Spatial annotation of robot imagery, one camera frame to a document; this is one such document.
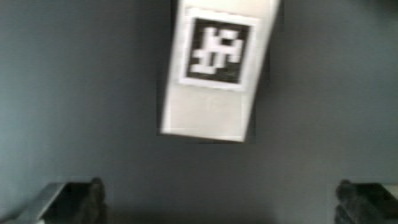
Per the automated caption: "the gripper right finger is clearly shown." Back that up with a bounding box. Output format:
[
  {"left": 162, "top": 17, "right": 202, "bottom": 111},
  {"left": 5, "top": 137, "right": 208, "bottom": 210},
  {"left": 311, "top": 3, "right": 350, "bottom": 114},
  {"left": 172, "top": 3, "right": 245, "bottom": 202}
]
[{"left": 334, "top": 180, "right": 398, "bottom": 224}]

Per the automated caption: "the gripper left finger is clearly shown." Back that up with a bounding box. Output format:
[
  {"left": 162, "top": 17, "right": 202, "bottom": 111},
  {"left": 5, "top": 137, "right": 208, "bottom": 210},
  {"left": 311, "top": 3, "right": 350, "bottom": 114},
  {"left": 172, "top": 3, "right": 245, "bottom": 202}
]
[{"left": 12, "top": 178, "right": 106, "bottom": 224}]

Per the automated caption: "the white table leg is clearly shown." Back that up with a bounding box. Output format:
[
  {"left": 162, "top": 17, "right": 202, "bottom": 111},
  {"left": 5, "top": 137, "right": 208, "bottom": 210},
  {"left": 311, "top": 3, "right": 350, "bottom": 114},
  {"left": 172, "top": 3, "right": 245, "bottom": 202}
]
[{"left": 160, "top": 0, "right": 281, "bottom": 142}]

